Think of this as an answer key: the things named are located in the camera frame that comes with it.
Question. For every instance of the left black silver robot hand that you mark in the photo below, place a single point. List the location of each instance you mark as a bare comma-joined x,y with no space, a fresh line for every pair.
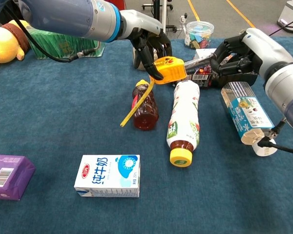
144,24

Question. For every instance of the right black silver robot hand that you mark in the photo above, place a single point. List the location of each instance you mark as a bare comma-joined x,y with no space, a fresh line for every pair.
263,48

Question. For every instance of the yellow tape measure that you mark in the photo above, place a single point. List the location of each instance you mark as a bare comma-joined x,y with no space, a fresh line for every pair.
172,69

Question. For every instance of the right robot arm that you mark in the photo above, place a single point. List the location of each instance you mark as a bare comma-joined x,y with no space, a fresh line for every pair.
288,90

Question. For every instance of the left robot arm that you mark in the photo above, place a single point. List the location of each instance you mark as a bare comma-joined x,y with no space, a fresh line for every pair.
63,17

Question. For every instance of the red cabinet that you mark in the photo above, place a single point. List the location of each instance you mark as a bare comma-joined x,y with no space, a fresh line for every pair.
125,3

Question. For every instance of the thin black stand leg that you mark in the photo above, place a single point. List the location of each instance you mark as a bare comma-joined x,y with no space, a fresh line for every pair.
286,26

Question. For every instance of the glass seed jar black lid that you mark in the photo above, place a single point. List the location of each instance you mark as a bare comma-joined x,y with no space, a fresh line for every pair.
135,58

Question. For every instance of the white power strip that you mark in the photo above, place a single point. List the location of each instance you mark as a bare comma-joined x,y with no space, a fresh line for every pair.
183,18

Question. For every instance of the white machine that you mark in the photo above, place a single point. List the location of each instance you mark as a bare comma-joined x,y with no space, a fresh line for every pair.
291,12

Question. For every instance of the clear jar of colourful clips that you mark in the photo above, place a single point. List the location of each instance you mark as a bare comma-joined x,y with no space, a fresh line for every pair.
199,35

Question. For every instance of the small white purple box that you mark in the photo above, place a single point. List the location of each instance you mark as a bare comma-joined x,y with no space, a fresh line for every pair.
202,52

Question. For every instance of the clear bottle blue label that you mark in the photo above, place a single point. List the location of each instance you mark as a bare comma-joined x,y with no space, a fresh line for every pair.
246,109

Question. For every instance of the clear box of green packets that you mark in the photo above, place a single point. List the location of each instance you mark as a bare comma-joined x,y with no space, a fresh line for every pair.
58,46

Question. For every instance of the bear shaped honey bottle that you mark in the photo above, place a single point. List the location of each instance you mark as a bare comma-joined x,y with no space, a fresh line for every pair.
146,114

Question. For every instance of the white floral bottle yellow cap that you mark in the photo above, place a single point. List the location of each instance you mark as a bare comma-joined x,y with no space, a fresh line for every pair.
184,114

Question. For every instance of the blue table mat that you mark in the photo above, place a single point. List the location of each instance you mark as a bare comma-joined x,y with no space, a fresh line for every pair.
63,109

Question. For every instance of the yellow plush toy brown scarf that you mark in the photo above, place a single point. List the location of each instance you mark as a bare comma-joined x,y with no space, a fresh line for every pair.
2,44

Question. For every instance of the white blue milk carton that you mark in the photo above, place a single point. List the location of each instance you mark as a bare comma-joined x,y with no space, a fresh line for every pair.
107,175

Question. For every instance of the purple carton box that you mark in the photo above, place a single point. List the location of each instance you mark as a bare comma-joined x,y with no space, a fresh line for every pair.
9,178

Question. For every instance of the white upright post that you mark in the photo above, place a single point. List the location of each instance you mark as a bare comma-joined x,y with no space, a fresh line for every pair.
163,12

